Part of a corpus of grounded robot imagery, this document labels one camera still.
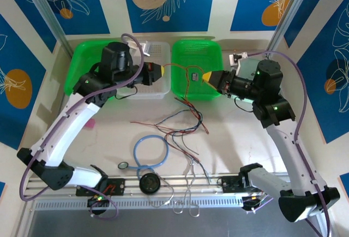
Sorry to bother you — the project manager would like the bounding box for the red wire with connector board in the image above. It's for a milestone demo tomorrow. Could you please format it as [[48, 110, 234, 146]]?
[[163, 63, 210, 98]]

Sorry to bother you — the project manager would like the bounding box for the dark blue wire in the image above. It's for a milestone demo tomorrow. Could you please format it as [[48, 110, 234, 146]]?
[[154, 107, 204, 153]]

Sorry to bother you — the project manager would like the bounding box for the red black twisted wire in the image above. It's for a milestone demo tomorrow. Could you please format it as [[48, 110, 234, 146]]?
[[130, 96, 210, 139]]

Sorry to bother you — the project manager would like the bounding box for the white plastic basket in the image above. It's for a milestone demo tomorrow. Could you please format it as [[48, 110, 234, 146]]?
[[117, 40, 171, 100]]

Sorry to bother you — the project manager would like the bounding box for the pale green tray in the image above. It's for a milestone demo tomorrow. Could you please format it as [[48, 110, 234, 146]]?
[[233, 54, 281, 104]]

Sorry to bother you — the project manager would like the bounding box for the green plastic basket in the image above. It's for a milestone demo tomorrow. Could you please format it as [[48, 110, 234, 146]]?
[[171, 39, 226, 102], [64, 40, 123, 99]]

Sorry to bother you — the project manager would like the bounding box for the light blue tube loop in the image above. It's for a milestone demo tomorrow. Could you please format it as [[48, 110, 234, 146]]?
[[125, 134, 170, 180]]

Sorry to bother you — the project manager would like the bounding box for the black round speaker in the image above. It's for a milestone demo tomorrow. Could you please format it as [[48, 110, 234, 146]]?
[[139, 173, 160, 194]]

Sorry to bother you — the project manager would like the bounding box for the black controller box with LED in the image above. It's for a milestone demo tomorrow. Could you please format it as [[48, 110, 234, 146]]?
[[242, 195, 265, 211], [87, 195, 110, 208]]

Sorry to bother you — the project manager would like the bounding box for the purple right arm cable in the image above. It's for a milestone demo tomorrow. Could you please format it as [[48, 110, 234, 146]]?
[[245, 50, 333, 237]]

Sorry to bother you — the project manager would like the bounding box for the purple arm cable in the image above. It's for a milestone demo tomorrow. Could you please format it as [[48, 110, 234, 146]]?
[[20, 33, 144, 220], [245, 50, 333, 237]]

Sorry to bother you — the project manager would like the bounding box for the thin red wire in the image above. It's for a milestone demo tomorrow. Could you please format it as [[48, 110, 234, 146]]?
[[163, 133, 202, 164]]

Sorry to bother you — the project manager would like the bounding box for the clear looped cable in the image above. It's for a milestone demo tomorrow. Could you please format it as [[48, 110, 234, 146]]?
[[172, 157, 201, 218]]

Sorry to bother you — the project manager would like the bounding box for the aluminium frame post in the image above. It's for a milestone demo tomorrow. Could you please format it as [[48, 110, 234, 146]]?
[[264, 0, 321, 55], [19, 0, 69, 51]]

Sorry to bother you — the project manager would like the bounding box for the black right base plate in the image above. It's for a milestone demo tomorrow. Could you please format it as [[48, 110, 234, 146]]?
[[218, 176, 246, 194]]

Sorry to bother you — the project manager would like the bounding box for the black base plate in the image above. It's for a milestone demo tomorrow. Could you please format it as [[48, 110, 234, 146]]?
[[218, 176, 246, 194], [75, 177, 127, 197]]

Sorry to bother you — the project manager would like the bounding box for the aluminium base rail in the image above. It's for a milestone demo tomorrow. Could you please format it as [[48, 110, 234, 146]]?
[[23, 175, 290, 198]]

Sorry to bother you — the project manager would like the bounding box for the thin clear speaker wire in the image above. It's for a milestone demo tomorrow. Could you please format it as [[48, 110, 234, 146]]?
[[147, 176, 175, 208]]

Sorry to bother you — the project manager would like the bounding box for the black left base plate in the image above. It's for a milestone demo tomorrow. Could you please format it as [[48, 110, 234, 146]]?
[[75, 177, 127, 197]]

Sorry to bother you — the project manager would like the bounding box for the perforated metal cable duct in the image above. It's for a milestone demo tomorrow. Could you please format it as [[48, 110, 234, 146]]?
[[34, 196, 245, 212]]

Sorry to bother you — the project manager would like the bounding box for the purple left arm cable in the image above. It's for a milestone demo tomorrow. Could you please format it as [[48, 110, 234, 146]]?
[[20, 33, 144, 220]]

